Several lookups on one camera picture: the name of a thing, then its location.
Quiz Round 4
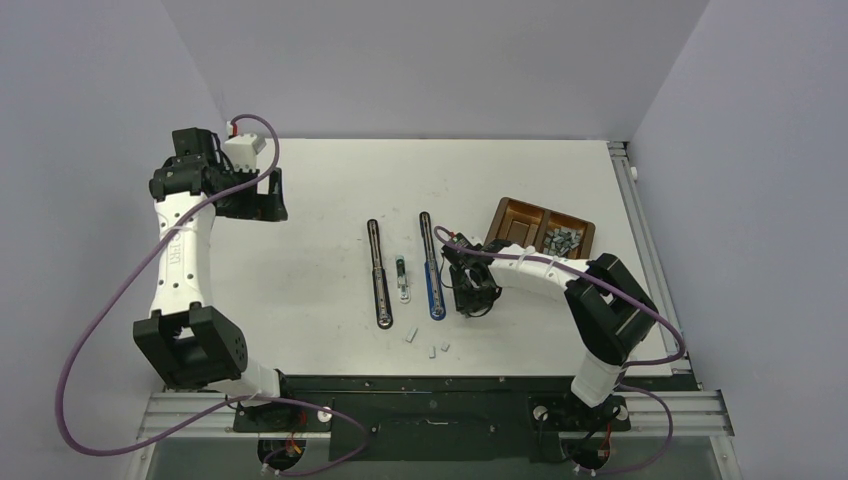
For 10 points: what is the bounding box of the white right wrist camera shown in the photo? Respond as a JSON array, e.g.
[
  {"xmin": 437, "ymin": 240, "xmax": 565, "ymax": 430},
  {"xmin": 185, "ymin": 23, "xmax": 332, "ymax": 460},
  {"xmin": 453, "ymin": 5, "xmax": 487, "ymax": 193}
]
[{"xmin": 452, "ymin": 232, "xmax": 482, "ymax": 250}]

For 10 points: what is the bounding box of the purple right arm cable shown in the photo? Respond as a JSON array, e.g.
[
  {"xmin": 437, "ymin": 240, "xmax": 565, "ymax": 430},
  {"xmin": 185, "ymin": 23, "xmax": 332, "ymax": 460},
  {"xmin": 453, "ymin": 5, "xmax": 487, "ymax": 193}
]
[{"xmin": 433, "ymin": 225, "xmax": 688, "ymax": 478}]

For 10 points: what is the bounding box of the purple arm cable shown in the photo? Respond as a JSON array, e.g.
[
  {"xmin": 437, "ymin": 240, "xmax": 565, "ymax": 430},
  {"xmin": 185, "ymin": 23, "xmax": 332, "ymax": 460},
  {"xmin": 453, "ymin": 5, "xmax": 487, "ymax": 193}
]
[
  {"xmin": 54, "ymin": 113, "xmax": 371, "ymax": 480},
  {"xmin": 433, "ymin": 225, "xmax": 688, "ymax": 478}
]

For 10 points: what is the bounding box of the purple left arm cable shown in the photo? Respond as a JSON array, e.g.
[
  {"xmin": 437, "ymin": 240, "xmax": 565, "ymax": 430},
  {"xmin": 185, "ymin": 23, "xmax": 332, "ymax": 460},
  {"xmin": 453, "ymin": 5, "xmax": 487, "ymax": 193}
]
[{"xmin": 54, "ymin": 113, "xmax": 371, "ymax": 480}]

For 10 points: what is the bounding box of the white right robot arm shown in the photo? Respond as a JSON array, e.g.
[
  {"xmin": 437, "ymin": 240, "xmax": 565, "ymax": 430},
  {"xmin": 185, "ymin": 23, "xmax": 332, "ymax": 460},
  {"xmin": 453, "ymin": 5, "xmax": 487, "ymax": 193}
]
[{"xmin": 442, "ymin": 235, "xmax": 660, "ymax": 428}]

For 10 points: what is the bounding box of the brown wooden tray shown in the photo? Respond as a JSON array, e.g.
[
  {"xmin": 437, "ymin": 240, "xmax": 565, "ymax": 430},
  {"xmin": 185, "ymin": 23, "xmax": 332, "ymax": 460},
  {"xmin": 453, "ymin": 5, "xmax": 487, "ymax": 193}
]
[{"xmin": 485, "ymin": 197, "xmax": 596, "ymax": 259}]

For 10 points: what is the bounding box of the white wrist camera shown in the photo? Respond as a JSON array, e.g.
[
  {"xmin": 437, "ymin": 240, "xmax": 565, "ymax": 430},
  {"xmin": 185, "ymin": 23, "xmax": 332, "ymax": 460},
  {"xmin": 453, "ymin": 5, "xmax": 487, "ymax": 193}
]
[
  {"xmin": 222, "ymin": 133, "xmax": 266, "ymax": 173},
  {"xmin": 452, "ymin": 232, "xmax": 482, "ymax": 250}
]

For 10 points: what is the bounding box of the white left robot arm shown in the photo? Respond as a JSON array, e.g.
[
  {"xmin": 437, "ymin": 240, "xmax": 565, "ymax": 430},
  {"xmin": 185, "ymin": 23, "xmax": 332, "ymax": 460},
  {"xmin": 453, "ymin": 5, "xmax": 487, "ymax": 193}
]
[{"xmin": 133, "ymin": 128, "xmax": 298, "ymax": 430}]

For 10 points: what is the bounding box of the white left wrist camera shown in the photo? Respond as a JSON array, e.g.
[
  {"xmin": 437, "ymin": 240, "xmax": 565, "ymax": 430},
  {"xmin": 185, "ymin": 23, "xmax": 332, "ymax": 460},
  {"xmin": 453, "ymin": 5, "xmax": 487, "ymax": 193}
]
[{"xmin": 222, "ymin": 133, "xmax": 266, "ymax": 173}]

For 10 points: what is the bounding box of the black stapler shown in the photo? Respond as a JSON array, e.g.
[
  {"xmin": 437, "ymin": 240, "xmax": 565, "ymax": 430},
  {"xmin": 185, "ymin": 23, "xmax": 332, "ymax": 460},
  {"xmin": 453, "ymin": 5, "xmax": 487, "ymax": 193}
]
[{"xmin": 366, "ymin": 219, "xmax": 394, "ymax": 330}]

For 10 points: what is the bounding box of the pile of staple strips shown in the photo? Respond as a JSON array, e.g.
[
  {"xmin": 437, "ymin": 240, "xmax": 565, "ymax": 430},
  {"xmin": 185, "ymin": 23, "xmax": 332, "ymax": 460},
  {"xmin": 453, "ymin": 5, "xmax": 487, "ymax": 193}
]
[{"xmin": 542, "ymin": 226, "xmax": 584, "ymax": 259}]

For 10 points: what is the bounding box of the aluminium side rail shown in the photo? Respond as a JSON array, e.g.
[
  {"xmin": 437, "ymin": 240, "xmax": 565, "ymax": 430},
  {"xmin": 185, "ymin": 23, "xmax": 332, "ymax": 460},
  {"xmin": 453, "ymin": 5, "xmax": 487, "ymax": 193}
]
[{"xmin": 608, "ymin": 140, "xmax": 735, "ymax": 439}]

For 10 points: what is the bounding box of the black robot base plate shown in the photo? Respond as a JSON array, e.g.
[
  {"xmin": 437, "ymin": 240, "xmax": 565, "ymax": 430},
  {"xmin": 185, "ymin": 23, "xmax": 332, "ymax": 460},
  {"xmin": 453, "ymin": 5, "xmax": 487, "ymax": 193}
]
[{"xmin": 233, "ymin": 376, "xmax": 694, "ymax": 469}]

